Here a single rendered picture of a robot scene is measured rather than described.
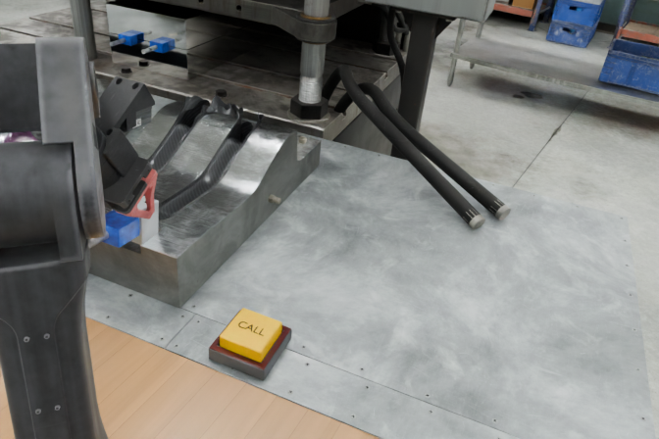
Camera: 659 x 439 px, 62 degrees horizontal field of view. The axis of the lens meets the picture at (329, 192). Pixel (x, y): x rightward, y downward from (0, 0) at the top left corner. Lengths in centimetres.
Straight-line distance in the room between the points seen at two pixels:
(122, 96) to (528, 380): 63
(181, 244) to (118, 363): 17
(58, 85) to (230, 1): 120
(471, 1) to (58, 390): 119
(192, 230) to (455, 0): 86
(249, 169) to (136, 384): 40
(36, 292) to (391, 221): 75
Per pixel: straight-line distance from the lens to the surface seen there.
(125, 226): 76
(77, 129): 35
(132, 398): 73
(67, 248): 35
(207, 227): 82
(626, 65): 420
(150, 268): 81
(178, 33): 164
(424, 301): 87
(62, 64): 37
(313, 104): 142
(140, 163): 71
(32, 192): 35
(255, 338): 72
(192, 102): 109
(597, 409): 82
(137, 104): 71
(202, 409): 71
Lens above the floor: 136
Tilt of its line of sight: 31 degrees down
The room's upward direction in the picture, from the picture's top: 6 degrees clockwise
